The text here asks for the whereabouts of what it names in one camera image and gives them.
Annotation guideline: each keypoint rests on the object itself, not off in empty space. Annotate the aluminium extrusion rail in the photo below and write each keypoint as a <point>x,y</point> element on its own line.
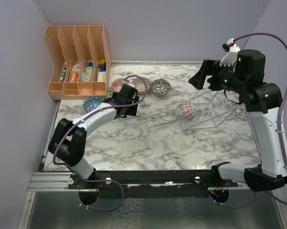
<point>49,181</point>

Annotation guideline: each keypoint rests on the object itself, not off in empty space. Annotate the brown flower pattern bowl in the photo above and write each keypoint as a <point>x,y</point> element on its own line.
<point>142,85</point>

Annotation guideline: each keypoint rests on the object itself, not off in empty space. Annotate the peach plastic desk organizer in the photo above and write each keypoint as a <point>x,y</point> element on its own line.
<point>81,61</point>

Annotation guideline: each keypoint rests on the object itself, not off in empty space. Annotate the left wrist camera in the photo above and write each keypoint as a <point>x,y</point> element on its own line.
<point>127,82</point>

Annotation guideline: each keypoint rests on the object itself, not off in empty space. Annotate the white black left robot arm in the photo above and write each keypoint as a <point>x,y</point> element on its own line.
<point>69,138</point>

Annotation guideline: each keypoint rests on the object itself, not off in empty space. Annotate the items in organizer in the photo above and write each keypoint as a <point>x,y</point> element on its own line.
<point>86,74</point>

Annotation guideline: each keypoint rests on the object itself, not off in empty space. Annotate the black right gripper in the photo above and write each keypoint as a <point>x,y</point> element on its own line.
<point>208,67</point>

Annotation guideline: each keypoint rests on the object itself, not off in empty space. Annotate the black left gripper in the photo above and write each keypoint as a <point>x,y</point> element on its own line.
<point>131,111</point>

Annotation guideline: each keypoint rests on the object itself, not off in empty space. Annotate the blue triangle pattern bowl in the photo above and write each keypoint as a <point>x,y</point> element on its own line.
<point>92,103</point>

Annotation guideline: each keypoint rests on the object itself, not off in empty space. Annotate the white wire dish rack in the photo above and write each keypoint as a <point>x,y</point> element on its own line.
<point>214,108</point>

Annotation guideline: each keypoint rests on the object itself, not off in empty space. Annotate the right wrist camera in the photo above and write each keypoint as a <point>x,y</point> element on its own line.
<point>232,50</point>

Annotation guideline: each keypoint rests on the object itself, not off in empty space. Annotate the green leaf pattern bowl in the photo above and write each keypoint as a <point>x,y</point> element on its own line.
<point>160,87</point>

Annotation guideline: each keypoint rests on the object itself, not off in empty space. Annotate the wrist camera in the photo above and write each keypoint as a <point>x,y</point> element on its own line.
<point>127,82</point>
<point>232,50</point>

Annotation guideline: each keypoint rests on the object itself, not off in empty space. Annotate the red quatrefoil pattern bowl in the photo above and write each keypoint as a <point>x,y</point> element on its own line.
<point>189,109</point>

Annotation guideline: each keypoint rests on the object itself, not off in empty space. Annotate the black mounting base rail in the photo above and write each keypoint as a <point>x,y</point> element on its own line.
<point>151,183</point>

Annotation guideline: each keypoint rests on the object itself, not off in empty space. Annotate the red zigzag pattern bowl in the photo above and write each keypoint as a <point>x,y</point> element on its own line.
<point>116,85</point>

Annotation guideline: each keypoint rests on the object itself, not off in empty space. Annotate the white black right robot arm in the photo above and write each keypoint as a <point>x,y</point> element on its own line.
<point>262,103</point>

